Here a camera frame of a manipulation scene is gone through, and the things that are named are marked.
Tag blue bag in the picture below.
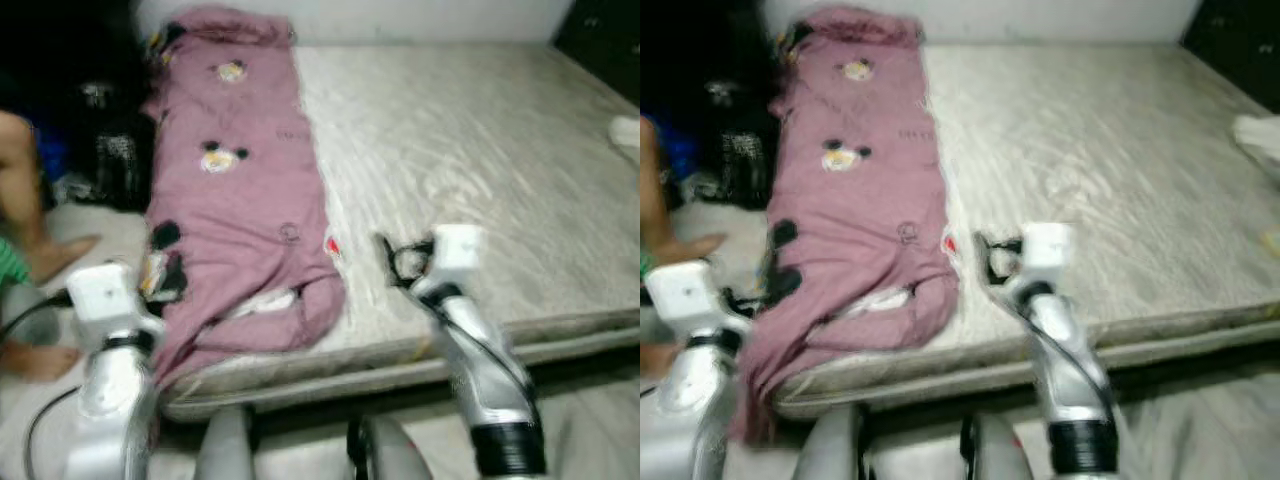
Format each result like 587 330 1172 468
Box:
655 115 703 186
28 125 69 186

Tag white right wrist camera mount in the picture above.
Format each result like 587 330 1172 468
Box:
430 224 486 299
1018 222 1076 299

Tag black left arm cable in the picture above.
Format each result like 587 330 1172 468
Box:
0 291 73 343
24 386 83 480

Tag purple cartoon print blanket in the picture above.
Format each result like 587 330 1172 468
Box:
730 5 961 446
143 5 348 386

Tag grey robot left leg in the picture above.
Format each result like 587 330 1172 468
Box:
793 404 868 480
193 404 258 480

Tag black printed bag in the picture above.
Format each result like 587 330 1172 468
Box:
700 78 779 211
70 78 153 213

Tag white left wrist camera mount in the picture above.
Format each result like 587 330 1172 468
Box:
65 262 166 353
645 260 753 351

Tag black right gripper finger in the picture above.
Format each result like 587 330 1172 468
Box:
973 233 998 286
374 234 401 289

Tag green striped cloth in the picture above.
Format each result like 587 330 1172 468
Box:
0 237 31 291

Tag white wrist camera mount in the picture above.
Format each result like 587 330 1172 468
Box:
645 260 753 351
1018 222 1076 299
65 262 166 353
430 224 486 299

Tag white pillow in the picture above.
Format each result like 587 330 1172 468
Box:
608 115 641 168
1230 112 1280 191

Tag grey robot right leg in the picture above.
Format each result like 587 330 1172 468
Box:
345 413 433 480
958 411 1038 480

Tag grey bed base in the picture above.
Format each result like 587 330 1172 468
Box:
775 320 1280 421
160 325 641 423

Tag white quilted mattress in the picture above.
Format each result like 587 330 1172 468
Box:
770 40 1280 369
155 40 641 373

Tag black tufted headboard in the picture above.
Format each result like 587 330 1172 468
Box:
550 0 641 104
1180 0 1280 86

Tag grey robot leg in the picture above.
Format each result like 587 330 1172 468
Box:
345 413 433 480
193 404 258 480
958 411 1038 480
793 404 868 480

